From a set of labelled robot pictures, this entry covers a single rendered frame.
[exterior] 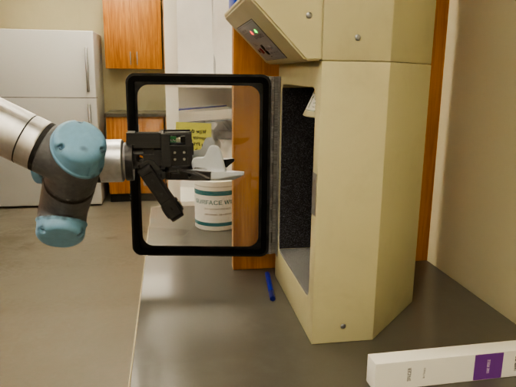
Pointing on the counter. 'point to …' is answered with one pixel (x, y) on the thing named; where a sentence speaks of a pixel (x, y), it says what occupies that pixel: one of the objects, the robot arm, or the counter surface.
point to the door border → (259, 160)
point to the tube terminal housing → (363, 166)
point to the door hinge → (275, 163)
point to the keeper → (313, 193)
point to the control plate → (260, 40)
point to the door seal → (262, 163)
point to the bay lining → (296, 169)
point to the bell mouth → (310, 107)
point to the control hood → (284, 26)
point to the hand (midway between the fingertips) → (239, 170)
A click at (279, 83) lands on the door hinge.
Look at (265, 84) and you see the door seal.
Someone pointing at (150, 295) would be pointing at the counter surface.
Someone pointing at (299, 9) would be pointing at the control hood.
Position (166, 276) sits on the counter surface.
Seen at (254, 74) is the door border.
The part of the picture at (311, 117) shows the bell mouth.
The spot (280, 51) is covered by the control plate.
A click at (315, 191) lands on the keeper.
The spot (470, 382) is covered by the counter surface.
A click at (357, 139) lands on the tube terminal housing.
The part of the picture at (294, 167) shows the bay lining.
